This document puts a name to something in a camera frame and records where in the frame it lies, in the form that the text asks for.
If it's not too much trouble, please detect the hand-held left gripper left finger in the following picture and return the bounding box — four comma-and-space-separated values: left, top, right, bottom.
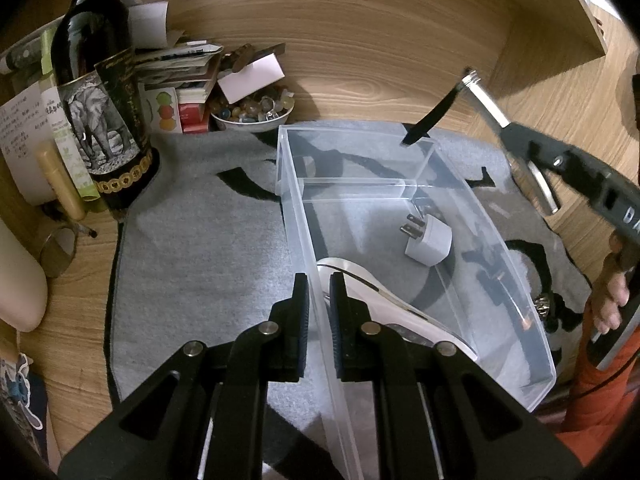
57, 273, 310, 480

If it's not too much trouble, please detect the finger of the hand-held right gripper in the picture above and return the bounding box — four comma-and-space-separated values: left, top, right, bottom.
401, 70, 511, 147
527, 159, 562, 217

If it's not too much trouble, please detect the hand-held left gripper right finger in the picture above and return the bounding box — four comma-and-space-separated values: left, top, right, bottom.
328, 272, 585, 480

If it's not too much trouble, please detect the clear plastic storage box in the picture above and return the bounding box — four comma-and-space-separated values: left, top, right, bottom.
276, 124, 559, 480

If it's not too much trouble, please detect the person's right forearm orange sleeve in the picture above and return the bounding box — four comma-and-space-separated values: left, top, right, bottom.
556, 300, 640, 467

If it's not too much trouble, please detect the person's right hand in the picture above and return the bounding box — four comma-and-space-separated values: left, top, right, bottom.
592, 232, 632, 337

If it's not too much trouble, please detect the white computer mouse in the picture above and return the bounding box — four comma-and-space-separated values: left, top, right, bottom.
316, 257, 479, 362

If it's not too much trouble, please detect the silver metal ornament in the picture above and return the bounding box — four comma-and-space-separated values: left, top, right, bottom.
532, 292, 556, 319

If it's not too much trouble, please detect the grey black patterned mat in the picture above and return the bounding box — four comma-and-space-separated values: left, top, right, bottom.
102, 120, 594, 480

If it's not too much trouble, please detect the white charger plug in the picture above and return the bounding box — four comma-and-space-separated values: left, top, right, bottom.
399, 213, 454, 265

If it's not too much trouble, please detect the wooden shelf board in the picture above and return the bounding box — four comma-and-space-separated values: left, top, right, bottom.
550, 0, 609, 59

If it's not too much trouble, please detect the white card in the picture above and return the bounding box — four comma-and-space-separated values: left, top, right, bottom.
217, 52, 286, 104

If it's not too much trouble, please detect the white bowl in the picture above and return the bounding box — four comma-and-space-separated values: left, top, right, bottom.
210, 106, 296, 134

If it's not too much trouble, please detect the pile of polished stones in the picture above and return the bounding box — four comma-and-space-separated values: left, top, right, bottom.
212, 87, 295, 124

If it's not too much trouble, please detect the dark brown wooden piece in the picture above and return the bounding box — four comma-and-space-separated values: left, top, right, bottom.
222, 42, 286, 74

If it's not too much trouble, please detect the red small box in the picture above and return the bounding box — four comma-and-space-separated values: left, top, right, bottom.
177, 102, 212, 134

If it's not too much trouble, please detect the small round mirror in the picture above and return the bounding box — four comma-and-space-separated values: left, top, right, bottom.
39, 227, 77, 279

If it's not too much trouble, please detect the fruit print box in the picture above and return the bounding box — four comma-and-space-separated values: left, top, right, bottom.
142, 87, 181, 134

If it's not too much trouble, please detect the stack of books and papers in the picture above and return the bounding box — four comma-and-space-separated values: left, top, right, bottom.
127, 0, 224, 106

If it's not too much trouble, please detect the cream tube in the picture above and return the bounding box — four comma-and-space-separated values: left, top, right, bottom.
36, 140, 87, 221

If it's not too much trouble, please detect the white rounded object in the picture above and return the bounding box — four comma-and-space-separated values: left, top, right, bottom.
0, 220, 49, 334

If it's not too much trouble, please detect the blue cartoon sticker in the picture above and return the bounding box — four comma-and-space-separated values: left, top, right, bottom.
0, 352, 44, 432

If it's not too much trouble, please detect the green white labelled bottle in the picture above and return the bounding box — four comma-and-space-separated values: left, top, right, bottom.
39, 27, 96, 202

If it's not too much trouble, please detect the dark elephant label wine bottle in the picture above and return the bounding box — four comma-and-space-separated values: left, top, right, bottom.
50, 0, 161, 212

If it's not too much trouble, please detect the white handwritten note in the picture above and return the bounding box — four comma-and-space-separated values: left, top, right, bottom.
0, 82, 57, 207

